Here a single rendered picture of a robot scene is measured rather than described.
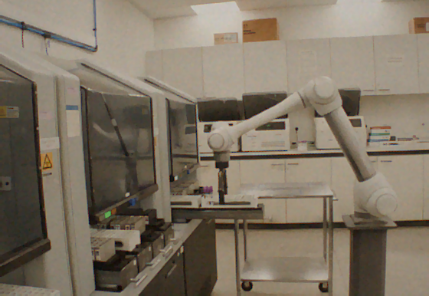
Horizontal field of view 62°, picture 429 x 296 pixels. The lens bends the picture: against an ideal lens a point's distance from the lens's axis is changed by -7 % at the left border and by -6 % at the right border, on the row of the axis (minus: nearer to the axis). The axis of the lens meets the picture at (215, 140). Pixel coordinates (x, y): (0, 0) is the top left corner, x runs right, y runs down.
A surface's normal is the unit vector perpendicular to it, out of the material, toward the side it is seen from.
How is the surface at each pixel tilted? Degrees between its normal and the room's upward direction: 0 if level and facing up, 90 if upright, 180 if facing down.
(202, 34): 90
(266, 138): 90
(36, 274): 90
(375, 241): 90
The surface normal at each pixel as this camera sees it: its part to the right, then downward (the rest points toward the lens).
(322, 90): -0.15, -0.04
